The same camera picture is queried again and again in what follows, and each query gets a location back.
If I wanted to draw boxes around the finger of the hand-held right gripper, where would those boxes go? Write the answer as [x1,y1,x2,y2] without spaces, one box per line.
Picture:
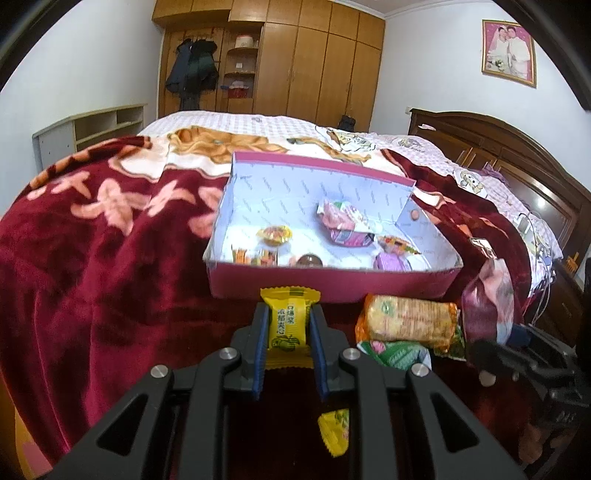
[468,339,539,386]
[505,323,575,365]

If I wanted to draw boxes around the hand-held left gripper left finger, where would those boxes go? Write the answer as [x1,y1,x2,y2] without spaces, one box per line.
[46,302,271,480]

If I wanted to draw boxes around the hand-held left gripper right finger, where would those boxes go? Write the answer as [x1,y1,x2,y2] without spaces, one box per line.
[308,302,527,480]

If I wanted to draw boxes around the yellow cake packet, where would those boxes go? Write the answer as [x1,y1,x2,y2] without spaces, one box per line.
[259,286,321,370]

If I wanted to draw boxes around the pink drink pouch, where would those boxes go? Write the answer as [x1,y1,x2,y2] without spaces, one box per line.
[462,258,515,344]

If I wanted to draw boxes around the burger gummy packet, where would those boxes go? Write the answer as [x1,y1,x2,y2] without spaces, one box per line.
[257,224,294,247]

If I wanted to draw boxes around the purple jelly cup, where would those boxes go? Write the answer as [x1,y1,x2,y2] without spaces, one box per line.
[373,251,413,271]

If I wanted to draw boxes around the orange green snack packet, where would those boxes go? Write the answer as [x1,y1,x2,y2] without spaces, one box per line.
[376,234,422,256]

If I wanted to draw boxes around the red cardboard box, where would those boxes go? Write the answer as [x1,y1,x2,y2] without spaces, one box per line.
[204,150,464,304]

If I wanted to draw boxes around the wooden nightstand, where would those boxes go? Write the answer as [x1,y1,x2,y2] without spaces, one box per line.
[540,258,591,333]

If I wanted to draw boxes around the yellow candy packet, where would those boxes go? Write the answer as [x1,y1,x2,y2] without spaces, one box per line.
[318,408,350,459]

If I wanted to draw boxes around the rice cracker packet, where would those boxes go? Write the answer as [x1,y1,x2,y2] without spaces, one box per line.
[355,294,467,361]

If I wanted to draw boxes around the shiny foil wrapper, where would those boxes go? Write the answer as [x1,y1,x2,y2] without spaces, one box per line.
[470,236,495,259]

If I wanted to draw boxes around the pink snack packet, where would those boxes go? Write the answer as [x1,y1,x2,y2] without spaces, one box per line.
[316,198,376,247]

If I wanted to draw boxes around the dark red floral blanket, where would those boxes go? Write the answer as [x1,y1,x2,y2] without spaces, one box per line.
[0,127,532,480]

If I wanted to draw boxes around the dark wooden headboard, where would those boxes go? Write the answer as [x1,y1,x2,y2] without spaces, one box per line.
[409,108,591,278]

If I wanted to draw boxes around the pink checkered bed sheet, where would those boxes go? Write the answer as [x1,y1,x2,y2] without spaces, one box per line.
[139,111,564,273]

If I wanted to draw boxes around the dark green hanging coat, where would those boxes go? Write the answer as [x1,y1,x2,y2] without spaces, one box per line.
[187,39,220,109]

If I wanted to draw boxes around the black hanging coat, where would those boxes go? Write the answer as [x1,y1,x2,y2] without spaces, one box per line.
[165,39,192,109]

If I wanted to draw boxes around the white shelf unit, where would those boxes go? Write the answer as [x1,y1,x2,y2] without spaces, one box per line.
[32,104,147,171]

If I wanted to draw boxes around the wooden wardrobe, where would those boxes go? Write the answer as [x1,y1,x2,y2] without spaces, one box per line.
[151,0,386,132]

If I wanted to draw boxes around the white charger cables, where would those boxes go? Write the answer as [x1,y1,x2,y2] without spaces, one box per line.
[517,212,555,259]

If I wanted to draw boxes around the wooden bed frame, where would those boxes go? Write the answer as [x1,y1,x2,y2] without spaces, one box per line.
[0,378,51,480]

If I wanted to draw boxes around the framed wall picture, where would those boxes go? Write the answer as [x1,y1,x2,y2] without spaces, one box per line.
[481,19,537,88]

